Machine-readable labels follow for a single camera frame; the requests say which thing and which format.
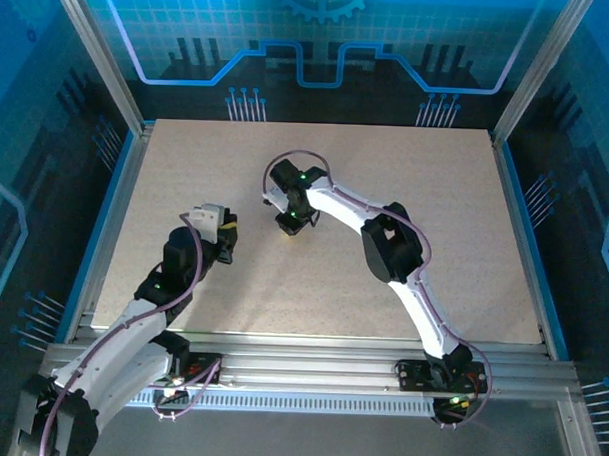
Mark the aluminium table side rail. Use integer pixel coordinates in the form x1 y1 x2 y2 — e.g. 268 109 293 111
481 131 569 361
62 118 157 347

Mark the slotted white cable duct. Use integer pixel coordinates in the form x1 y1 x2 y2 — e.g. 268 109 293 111
127 385 443 420

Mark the wide aluminium base rail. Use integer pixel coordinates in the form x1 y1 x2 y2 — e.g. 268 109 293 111
38 325 585 405

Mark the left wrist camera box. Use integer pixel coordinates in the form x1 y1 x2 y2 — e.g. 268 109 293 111
190 202 227 245

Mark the blue table border strip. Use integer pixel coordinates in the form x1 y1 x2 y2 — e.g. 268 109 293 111
53 116 579 362

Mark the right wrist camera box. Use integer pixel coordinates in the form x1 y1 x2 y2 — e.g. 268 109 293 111
261 184 289 210

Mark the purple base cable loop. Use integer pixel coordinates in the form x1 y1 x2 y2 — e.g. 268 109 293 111
150 356 225 424

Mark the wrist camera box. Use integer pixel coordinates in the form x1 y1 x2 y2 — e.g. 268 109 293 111
261 184 289 210
190 202 227 245

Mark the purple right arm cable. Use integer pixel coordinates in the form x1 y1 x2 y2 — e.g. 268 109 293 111
254 149 502 431

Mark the aluminium frame post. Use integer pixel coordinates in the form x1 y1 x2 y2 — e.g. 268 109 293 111
489 0 598 152
41 0 156 137

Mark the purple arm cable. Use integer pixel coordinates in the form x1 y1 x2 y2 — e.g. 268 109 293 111
38 207 207 456
254 149 502 431

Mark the blue circuit print panel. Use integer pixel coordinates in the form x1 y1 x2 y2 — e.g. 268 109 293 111
67 0 574 136
0 0 143 456
496 0 609 450

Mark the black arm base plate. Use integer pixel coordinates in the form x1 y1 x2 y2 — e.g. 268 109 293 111
395 357 487 395
151 350 225 391

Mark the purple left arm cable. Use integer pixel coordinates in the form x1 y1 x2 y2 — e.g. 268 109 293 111
38 207 207 456

